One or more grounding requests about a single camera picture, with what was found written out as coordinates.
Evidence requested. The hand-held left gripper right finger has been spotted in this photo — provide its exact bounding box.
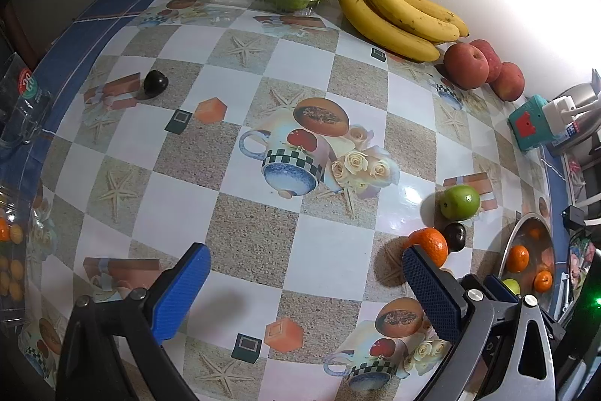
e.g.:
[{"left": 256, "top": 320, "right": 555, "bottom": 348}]
[{"left": 401, "top": 244, "right": 557, "bottom": 401}]

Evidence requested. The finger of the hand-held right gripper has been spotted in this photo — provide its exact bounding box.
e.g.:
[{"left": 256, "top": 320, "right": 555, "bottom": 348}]
[
  {"left": 540, "top": 308, "right": 568, "bottom": 337},
  {"left": 483, "top": 274, "right": 521, "bottom": 304}
]

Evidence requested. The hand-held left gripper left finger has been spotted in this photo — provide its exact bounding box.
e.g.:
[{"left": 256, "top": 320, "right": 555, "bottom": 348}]
[{"left": 55, "top": 242, "right": 212, "bottom": 401}]

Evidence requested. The stainless steel bowl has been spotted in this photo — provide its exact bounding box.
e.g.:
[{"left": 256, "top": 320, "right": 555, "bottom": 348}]
[{"left": 498, "top": 213, "right": 557, "bottom": 322}]

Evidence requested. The dark purple plum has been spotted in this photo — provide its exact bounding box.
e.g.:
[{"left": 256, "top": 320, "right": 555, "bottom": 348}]
[
  {"left": 444, "top": 222, "right": 467, "bottom": 252},
  {"left": 142, "top": 70, "right": 170, "bottom": 100}
]

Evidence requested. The floral cloth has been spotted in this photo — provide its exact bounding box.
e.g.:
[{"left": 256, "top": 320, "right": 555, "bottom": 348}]
[{"left": 568, "top": 236, "right": 597, "bottom": 289}]

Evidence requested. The black charger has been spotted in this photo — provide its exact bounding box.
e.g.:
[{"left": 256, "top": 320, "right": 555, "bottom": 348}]
[{"left": 562, "top": 204, "right": 593, "bottom": 233}]

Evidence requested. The checkered printed tablecloth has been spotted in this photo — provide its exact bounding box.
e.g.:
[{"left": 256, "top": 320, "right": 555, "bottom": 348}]
[{"left": 0, "top": 0, "right": 571, "bottom": 401}]

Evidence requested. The pink plastic bag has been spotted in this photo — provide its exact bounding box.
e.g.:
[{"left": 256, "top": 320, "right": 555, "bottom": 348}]
[{"left": 566, "top": 157, "right": 587, "bottom": 200}]

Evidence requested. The clear plastic tub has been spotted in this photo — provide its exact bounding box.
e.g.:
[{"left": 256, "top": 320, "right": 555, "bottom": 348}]
[{"left": 0, "top": 180, "right": 52, "bottom": 327}]

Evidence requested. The teal box with red print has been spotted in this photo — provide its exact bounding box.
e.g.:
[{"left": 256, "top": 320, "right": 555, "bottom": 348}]
[{"left": 508, "top": 95, "right": 557, "bottom": 152}]

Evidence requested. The pile of kumquats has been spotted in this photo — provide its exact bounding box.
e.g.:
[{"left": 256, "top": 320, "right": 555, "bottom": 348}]
[{"left": 0, "top": 213, "right": 26, "bottom": 303}]

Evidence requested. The red peach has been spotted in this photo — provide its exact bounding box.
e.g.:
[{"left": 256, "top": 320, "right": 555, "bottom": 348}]
[
  {"left": 444, "top": 43, "right": 489, "bottom": 91},
  {"left": 491, "top": 62, "right": 525, "bottom": 102},
  {"left": 470, "top": 39, "right": 503, "bottom": 83}
]

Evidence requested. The stainless steel thermos kettle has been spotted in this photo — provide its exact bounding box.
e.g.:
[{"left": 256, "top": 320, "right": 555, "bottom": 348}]
[{"left": 547, "top": 82, "right": 601, "bottom": 157}]

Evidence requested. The clear glass cup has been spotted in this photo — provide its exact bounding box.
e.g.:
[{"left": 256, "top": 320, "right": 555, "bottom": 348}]
[{"left": 0, "top": 51, "right": 52, "bottom": 148}]

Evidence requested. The yellow banana bunch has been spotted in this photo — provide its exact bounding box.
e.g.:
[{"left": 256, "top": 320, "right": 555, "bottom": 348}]
[{"left": 337, "top": 0, "right": 470, "bottom": 62}]

